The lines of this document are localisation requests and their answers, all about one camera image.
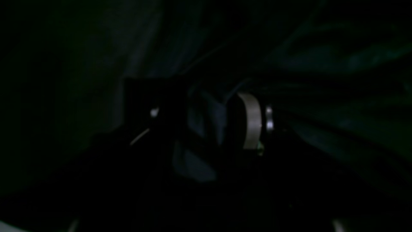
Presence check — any dark navy t-shirt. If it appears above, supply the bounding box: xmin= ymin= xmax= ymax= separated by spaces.
xmin=106 ymin=0 xmax=411 ymax=201

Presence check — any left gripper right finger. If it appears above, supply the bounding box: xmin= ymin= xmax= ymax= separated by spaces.
xmin=225 ymin=93 xmax=275 ymax=157

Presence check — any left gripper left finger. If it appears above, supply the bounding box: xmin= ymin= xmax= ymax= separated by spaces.
xmin=124 ymin=78 xmax=189 ymax=181

